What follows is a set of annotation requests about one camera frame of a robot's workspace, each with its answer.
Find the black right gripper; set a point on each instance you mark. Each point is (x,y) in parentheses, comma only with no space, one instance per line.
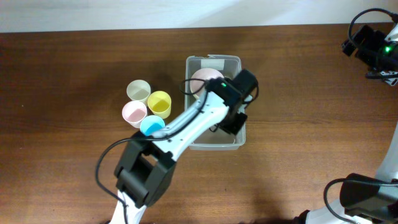
(373,39)

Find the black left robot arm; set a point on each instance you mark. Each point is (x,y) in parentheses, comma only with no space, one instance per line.
(146,166)

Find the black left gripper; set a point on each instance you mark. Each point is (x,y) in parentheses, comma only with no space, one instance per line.
(236,129)

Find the blue plastic cup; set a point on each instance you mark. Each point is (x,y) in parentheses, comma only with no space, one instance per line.
(151,124)

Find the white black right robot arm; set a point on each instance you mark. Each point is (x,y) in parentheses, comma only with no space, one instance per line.
(358,198)

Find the pink plastic cup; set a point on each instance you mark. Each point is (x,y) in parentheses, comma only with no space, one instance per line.
(134,112)

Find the pink plastic bowl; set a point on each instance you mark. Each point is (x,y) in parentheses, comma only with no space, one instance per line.
(197,80)

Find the cream plastic cup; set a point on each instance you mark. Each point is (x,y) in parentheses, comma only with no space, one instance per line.
(138,90)

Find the yellow plastic cup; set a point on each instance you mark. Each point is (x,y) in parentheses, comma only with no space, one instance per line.
(160,103)

